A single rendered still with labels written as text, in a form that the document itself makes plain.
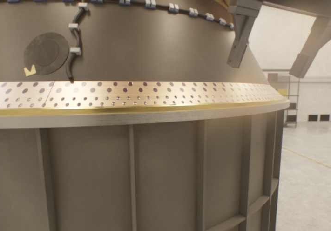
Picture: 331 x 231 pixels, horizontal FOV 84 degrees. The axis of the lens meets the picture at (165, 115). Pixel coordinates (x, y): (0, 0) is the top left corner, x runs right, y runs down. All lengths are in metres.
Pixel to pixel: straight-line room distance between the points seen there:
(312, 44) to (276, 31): 7.35
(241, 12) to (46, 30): 0.49
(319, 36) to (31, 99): 0.57
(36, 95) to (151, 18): 0.39
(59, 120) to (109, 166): 0.16
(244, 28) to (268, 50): 7.17
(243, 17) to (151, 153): 0.35
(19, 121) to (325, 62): 8.72
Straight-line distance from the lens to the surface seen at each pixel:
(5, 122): 0.49
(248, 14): 0.34
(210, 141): 0.56
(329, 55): 8.91
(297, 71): 0.43
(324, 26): 0.43
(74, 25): 0.60
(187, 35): 0.67
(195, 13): 0.75
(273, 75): 6.90
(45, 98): 0.49
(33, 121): 0.45
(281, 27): 7.91
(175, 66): 0.56
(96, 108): 0.42
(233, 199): 0.72
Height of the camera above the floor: 1.21
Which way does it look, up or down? 7 degrees down
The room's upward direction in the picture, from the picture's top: 1 degrees counter-clockwise
